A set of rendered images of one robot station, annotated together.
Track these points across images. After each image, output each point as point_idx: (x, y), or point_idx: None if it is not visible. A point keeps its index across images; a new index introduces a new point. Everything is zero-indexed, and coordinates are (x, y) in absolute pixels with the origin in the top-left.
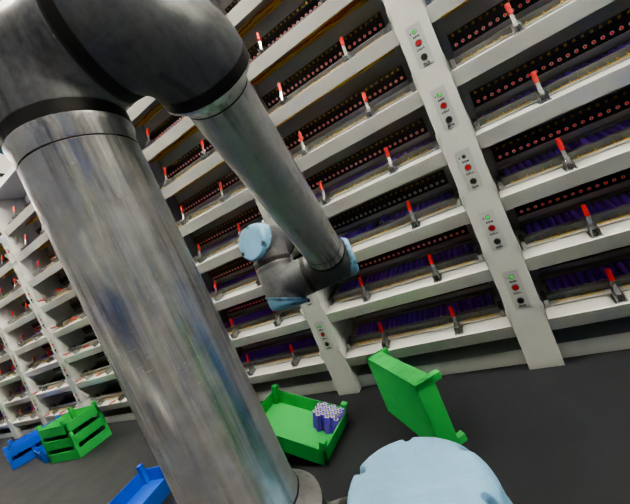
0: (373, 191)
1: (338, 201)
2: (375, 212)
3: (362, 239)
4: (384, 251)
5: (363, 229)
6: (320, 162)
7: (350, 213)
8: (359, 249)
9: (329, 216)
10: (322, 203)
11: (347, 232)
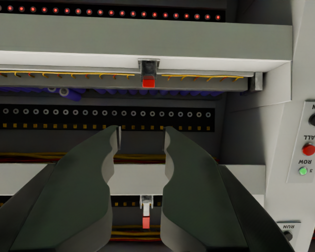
0: (19, 177)
1: (110, 191)
2: (96, 107)
3: (111, 74)
4: (33, 19)
5: (118, 91)
6: (158, 210)
7: (140, 125)
8: (102, 55)
9: (151, 165)
10: (152, 200)
11: (160, 95)
